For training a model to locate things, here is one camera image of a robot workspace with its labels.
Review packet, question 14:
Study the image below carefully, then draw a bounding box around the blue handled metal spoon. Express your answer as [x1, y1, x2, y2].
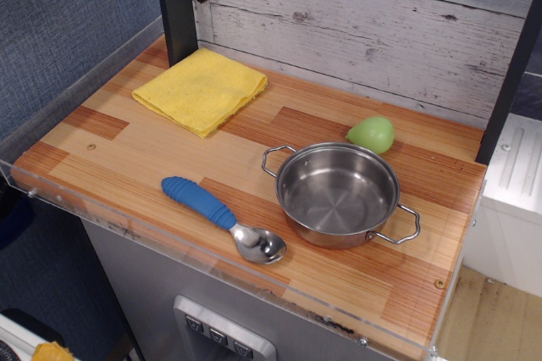
[161, 176, 287, 265]

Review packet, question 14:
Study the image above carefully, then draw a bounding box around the green plastic pear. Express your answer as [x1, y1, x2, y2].
[346, 116, 395, 154]

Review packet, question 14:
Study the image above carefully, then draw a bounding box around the dark left support post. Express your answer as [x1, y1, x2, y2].
[159, 0, 198, 66]

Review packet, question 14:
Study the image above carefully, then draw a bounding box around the silver control panel with buttons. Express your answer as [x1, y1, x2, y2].
[173, 295, 278, 360]

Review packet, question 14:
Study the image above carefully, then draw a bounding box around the yellow towel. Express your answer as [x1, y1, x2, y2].
[132, 47, 268, 138]

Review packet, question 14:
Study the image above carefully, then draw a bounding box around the small stainless steel pot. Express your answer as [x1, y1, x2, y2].
[262, 142, 421, 249]

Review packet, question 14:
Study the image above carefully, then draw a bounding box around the clear acrylic table guard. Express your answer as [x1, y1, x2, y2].
[1, 19, 484, 360]

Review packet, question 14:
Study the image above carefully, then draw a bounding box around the dark support post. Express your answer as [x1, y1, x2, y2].
[159, 0, 198, 66]
[475, 0, 541, 165]

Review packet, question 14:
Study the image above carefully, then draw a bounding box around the white side cabinet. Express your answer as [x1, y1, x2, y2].
[463, 114, 541, 297]

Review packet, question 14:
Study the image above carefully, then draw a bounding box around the yellow cloth bottom corner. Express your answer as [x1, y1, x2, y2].
[30, 342, 75, 361]

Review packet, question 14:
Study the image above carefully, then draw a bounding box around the dark right support post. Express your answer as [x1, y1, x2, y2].
[475, 0, 541, 165]

